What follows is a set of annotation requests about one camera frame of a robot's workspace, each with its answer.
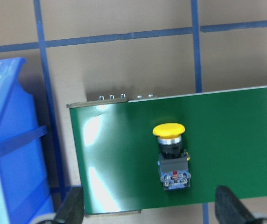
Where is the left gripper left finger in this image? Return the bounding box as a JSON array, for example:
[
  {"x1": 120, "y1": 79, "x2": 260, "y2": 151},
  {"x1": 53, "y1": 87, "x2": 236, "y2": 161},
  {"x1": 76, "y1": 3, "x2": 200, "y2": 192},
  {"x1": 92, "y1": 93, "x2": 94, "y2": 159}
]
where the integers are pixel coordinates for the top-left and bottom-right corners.
[{"x1": 54, "y1": 186, "x2": 84, "y2": 224}]

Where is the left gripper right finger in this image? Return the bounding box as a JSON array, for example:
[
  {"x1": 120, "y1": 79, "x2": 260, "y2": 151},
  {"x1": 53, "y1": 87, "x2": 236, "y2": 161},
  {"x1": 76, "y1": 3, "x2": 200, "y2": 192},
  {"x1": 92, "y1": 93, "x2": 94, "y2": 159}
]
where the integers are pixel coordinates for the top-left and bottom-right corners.
[{"x1": 215, "y1": 186, "x2": 256, "y2": 224}]

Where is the yellow push button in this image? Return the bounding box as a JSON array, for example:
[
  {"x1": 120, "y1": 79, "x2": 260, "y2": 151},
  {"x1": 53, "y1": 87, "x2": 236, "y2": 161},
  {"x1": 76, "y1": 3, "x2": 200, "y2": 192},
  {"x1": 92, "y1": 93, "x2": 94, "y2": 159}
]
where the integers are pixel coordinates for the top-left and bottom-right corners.
[{"x1": 152, "y1": 123, "x2": 191, "y2": 190}]

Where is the left blue bin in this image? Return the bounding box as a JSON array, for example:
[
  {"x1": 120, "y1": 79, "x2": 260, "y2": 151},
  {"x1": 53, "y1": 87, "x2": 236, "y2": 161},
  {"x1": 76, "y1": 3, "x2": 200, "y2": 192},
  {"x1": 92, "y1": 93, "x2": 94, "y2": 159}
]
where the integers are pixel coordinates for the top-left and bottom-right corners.
[{"x1": 0, "y1": 57, "x2": 54, "y2": 224}]

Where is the green conveyor belt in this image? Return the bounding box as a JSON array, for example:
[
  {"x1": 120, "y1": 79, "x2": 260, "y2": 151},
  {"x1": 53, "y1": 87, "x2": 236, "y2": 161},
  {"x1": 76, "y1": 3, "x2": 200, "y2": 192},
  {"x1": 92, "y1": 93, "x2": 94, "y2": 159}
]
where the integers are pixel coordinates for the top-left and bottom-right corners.
[{"x1": 69, "y1": 86, "x2": 267, "y2": 215}]

